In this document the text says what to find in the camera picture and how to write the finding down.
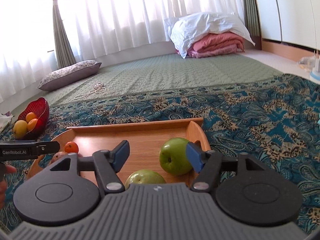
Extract grey green drape right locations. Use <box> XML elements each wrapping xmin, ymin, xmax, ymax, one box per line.
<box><xmin>244</xmin><ymin>0</ymin><xmax>261</xmax><ymax>37</ymax></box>

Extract green apple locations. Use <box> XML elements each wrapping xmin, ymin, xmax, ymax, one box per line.
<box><xmin>159</xmin><ymin>138</ymin><xmax>193</xmax><ymax>176</ymax></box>
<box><xmin>124</xmin><ymin>169</ymin><xmax>166</xmax><ymax>190</ymax></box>

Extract teal paisley cloth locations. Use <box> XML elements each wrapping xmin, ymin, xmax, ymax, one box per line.
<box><xmin>1</xmin><ymin>74</ymin><xmax>319</xmax><ymax>239</ymax></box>

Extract red fruit bowl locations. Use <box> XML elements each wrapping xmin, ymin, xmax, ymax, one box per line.
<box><xmin>17</xmin><ymin>97</ymin><xmax>49</xmax><ymax>140</ymax></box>

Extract grey green drape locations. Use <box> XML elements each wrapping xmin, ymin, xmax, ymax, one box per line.
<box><xmin>244</xmin><ymin>0</ymin><xmax>261</xmax><ymax>37</ymax></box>
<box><xmin>52</xmin><ymin>0</ymin><xmax>76</xmax><ymax>69</ymax></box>

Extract orange in bowl rear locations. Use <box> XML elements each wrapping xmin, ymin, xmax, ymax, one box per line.
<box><xmin>25</xmin><ymin>112</ymin><xmax>37</xmax><ymax>123</ymax></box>

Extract floral grey pillow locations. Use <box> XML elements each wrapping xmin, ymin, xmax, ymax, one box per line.
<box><xmin>37</xmin><ymin>60</ymin><xmax>101</xmax><ymax>92</ymax></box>

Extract small tangerine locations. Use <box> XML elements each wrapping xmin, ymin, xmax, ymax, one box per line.
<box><xmin>64</xmin><ymin>141</ymin><xmax>79</xmax><ymax>153</ymax></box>

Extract yellow fruit in bowl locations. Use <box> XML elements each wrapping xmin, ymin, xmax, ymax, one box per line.
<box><xmin>13</xmin><ymin>120</ymin><xmax>28</xmax><ymax>140</ymax></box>

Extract large brownish orange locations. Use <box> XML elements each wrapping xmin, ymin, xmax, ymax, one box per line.
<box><xmin>50</xmin><ymin>151</ymin><xmax>67</xmax><ymax>164</ymax></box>

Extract orange in bowl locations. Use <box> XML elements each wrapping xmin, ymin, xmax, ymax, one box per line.
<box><xmin>27</xmin><ymin>119</ymin><xmax>38</xmax><ymax>132</ymax></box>
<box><xmin>25</xmin><ymin>112</ymin><xmax>37</xmax><ymax>123</ymax></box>

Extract wooden serving tray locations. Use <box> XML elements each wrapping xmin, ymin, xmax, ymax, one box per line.
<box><xmin>26</xmin><ymin>117</ymin><xmax>211</xmax><ymax>186</ymax></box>

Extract crumpled white cloth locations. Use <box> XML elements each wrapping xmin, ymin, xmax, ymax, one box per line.
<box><xmin>0</xmin><ymin>112</ymin><xmax>13</xmax><ymax>133</ymax></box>

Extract white pillow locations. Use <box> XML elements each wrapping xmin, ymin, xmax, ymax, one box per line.
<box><xmin>164</xmin><ymin>12</ymin><xmax>255</xmax><ymax>58</ymax></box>

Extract folded pink blanket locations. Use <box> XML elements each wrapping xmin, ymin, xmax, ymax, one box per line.
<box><xmin>187</xmin><ymin>32</ymin><xmax>245</xmax><ymax>59</ymax></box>

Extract beige cord on mat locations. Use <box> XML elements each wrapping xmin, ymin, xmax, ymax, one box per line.
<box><xmin>73</xmin><ymin>81</ymin><xmax>107</xmax><ymax>100</ymax></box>

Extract person's left hand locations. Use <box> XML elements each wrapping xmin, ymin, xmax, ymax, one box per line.
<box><xmin>0</xmin><ymin>165</ymin><xmax>17</xmax><ymax>209</ymax></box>

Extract clear plastic bag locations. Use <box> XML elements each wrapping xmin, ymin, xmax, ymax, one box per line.
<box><xmin>297</xmin><ymin>56</ymin><xmax>317</xmax><ymax>72</ymax></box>

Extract orange in bowl front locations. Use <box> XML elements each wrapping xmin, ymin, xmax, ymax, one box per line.
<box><xmin>27</xmin><ymin>119</ymin><xmax>38</xmax><ymax>132</ymax></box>

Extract grey green drape left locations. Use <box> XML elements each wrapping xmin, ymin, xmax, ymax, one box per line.
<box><xmin>52</xmin><ymin>0</ymin><xmax>76</xmax><ymax>69</ymax></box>

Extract green quilted mat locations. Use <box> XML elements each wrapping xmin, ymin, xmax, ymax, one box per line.
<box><xmin>12</xmin><ymin>54</ymin><xmax>282</xmax><ymax>115</ymax></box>

